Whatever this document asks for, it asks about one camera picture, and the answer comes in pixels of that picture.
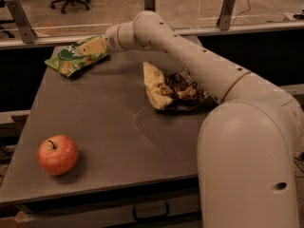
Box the metal glass bracket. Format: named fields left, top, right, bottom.
left=217, top=0, right=236, bottom=31
left=144, top=0, right=156, bottom=11
left=5, top=0, right=36, bottom=44

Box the brown sea salt snack bag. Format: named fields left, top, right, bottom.
left=143, top=62, right=217, bottom=114

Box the middle metal glass bracket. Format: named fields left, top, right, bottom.
left=144, top=0, right=156, bottom=11

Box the right metal glass bracket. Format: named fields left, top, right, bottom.
left=217, top=0, right=236, bottom=31

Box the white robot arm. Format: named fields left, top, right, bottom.
left=105, top=11, right=303, bottom=228

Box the grey drawer with black handle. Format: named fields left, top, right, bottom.
left=15, top=195, right=202, bottom=228

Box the glass barrier panel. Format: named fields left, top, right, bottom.
left=0, top=0, right=304, bottom=41

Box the black floor cable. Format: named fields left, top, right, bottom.
left=293, top=152, right=304, bottom=180

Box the left metal glass bracket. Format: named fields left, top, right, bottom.
left=5, top=0, right=36, bottom=44

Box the green rice chip bag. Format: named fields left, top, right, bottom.
left=45, top=35, right=110, bottom=77

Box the red apple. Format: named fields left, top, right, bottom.
left=37, top=135, right=79, bottom=176

